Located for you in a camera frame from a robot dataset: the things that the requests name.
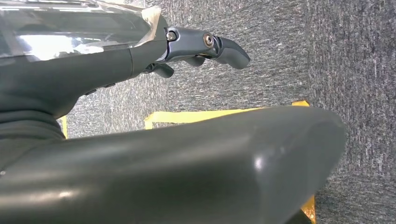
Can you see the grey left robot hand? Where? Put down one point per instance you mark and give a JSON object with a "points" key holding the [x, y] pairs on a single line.
{"points": [[77, 61]]}

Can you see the yellow floor tape mark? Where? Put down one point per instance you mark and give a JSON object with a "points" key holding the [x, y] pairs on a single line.
{"points": [[185, 117]]}

